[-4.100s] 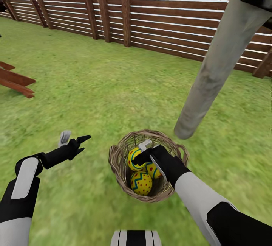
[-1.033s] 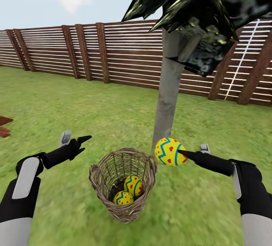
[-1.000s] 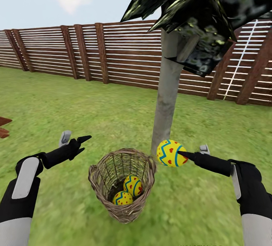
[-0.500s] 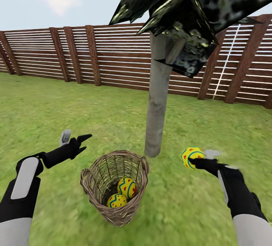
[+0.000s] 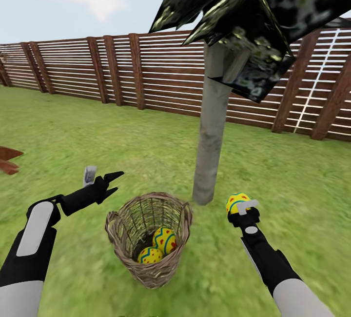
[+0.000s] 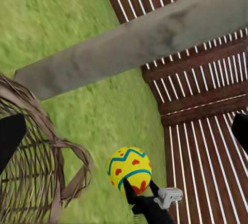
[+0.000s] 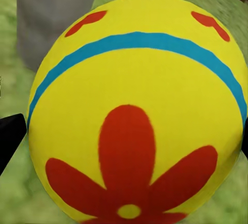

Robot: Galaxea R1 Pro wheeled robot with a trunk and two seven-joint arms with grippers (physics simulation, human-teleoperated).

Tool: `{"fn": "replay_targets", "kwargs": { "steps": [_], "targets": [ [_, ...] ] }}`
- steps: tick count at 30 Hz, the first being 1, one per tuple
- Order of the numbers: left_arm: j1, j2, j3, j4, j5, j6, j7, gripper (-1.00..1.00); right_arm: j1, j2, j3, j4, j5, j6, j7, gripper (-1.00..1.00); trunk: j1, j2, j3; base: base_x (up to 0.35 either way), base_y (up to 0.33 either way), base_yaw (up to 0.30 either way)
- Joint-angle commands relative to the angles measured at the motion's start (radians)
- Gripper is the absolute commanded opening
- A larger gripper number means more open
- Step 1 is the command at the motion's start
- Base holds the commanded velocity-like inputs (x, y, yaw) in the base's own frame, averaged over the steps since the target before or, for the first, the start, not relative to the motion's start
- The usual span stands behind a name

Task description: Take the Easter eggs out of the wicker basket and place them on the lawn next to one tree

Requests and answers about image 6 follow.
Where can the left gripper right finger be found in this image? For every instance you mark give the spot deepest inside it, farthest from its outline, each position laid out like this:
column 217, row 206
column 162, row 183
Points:
column 240, row 130

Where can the easter egg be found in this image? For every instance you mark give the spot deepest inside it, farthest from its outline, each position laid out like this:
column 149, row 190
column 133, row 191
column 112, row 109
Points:
column 130, row 163

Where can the wicker basket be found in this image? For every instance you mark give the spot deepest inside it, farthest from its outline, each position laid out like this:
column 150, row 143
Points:
column 13, row 93

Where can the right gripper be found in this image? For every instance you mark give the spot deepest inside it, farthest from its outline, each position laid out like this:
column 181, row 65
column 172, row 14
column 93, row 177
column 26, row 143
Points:
column 146, row 205

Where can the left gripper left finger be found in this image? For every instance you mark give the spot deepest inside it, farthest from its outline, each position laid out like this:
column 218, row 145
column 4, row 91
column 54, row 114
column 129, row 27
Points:
column 12, row 131

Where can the tree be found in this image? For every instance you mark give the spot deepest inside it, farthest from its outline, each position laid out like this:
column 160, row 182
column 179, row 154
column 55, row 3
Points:
column 178, row 26

